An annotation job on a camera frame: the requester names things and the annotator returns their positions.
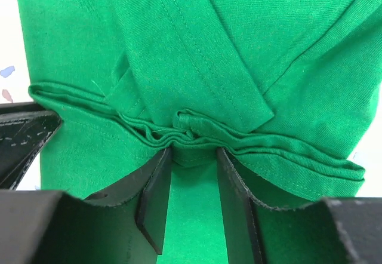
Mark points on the green t shirt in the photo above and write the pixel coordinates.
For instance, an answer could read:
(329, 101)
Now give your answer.
(288, 87)

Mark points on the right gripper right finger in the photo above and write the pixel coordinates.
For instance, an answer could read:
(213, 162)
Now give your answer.
(259, 229)

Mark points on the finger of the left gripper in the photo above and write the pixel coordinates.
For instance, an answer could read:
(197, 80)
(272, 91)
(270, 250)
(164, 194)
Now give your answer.
(25, 130)

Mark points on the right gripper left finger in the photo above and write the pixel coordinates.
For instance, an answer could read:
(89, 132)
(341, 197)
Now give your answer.
(122, 223)

